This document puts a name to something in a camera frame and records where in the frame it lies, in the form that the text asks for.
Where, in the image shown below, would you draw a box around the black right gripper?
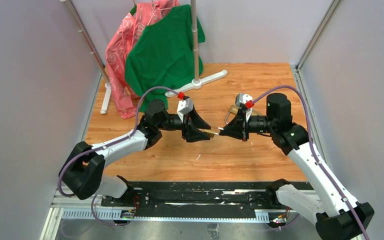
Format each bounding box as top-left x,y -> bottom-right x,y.
219,108 -> 277,142

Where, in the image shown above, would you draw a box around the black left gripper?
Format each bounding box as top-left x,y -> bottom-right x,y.
157,105 -> 212,143

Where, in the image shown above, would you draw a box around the brass padlock with steel shackle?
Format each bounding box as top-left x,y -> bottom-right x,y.
224,104 -> 245,124

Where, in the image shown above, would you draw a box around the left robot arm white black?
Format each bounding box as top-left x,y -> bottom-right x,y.
58,97 -> 211,207

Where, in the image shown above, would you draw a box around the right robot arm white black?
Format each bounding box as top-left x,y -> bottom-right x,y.
219,93 -> 374,240

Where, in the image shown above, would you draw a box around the white clothes rack stand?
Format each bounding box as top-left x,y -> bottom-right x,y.
62,0 -> 228,115

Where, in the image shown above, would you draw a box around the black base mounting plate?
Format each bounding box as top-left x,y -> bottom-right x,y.
100,180 -> 315,223

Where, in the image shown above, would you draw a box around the pink patterned garment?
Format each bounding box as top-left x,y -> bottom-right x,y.
105,0 -> 180,119

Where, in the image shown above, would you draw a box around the green t-shirt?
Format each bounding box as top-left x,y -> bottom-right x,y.
124,4 -> 195,112

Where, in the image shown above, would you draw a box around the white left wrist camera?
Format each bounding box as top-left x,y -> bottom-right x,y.
176,98 -> 194,122

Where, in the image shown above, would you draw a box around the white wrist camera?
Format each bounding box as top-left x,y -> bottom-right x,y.
235,93 -> 254,122
176,98 -> 194,122

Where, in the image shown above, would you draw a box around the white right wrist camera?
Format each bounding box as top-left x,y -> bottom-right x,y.
235,93 -> 254,122

